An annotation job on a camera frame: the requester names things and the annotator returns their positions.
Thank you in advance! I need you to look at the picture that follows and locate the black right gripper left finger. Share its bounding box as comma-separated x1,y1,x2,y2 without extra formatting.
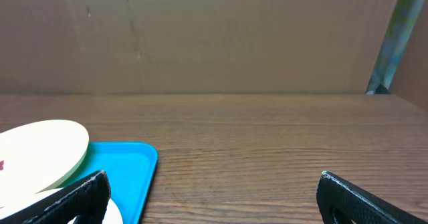
1,170,111,224

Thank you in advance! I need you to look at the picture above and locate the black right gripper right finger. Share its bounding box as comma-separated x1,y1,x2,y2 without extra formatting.
316,171,427,224

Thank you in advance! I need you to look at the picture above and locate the blue plastic serving tray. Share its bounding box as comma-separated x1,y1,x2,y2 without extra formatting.
61,142,158,224

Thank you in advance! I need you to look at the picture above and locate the white pink plate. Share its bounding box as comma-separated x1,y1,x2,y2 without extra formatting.
1,188,123,224

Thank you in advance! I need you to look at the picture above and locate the yellow-green plate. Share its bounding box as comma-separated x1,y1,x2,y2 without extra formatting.
1,120,89,207

